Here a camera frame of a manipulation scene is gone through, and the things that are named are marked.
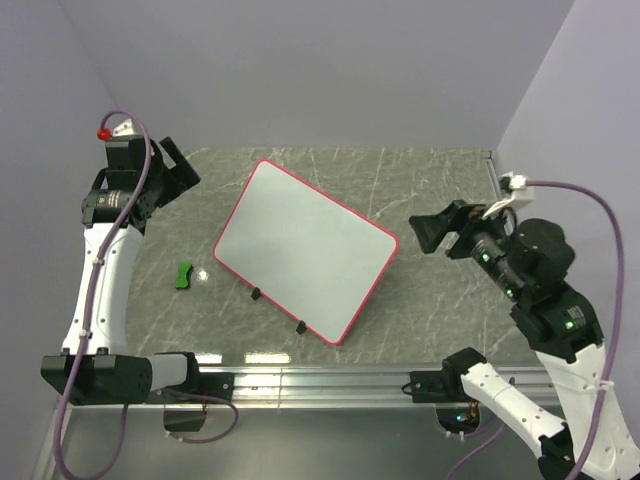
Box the red framed whiteboard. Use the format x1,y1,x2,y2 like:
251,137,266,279
213,159,399,345

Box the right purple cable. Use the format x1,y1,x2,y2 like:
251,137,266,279
444,179,625,480

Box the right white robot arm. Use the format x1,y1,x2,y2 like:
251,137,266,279
403,200,639,479

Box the black whiteboard clip right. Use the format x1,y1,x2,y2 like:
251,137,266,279
296,321,307,335

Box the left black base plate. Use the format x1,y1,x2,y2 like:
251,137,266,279
191,371,235,401

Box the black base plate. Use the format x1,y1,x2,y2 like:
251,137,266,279
401,370,471,404
191,371,235,401

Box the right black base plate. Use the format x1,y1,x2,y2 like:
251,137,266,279
401,370,471,404

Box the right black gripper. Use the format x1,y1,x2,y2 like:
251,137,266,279
408,197,529,299

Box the green whiteboard eraser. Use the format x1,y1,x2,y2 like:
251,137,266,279
174,262,193,290

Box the aluminium mounting rail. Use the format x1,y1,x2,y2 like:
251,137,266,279
54,364,566,411

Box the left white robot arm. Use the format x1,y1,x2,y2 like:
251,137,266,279
41,134,203,406

